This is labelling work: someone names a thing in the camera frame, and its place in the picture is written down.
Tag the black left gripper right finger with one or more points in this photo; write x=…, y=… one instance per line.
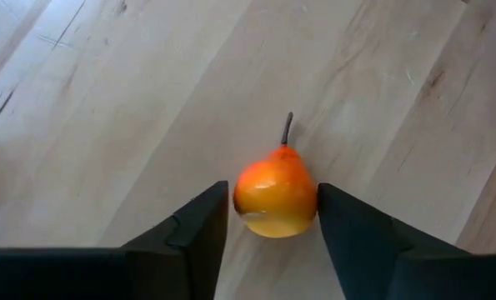
x=377, y=258

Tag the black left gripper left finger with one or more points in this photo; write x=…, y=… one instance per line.
x=181, y=258

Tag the orange toy fruit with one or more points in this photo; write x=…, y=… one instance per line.
x=274, y=200

